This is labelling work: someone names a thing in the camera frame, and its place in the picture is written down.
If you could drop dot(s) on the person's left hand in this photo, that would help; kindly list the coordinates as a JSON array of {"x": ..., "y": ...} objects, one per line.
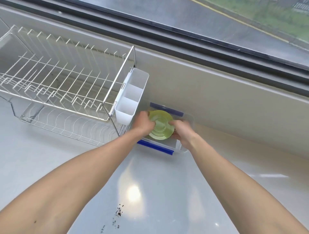
[{"x": 142, "y": 124}]

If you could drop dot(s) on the person's right hand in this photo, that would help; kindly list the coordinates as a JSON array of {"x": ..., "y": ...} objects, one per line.
[{"x": 183, "y": 133}]

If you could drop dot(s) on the person's left fingers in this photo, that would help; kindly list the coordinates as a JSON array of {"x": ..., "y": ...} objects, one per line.
[{"x": 148, "y": 118}]

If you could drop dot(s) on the person's right fingers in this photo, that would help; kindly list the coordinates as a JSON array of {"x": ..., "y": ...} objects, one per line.
[{"x": 175, "y": 124}]

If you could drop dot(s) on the green plate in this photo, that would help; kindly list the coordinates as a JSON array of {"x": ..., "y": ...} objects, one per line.
[{"x": 161, "y": 125}]

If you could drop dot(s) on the person's left forearm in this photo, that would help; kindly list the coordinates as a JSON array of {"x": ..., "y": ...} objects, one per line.
[{"x": 72, "y": 183}]

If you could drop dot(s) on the person's right forearm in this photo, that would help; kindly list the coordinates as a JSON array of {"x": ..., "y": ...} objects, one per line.
[{"x": 236, "y": 188}]

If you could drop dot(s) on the clear plastic storage box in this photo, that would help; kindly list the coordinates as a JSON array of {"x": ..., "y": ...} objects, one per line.
[{"x": 173, "y": 142}]

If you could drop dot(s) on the white plastic cutlery holder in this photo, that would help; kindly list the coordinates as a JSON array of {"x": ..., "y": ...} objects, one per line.
[{"x": 131, "y": 96}]

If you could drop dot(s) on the dark crumbs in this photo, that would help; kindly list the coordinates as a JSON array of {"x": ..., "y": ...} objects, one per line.
[{"x": 115, "y": 218}]

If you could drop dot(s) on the dark window frame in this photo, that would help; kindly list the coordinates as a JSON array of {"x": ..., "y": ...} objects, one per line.
[{"x": 169, "y": 31}]

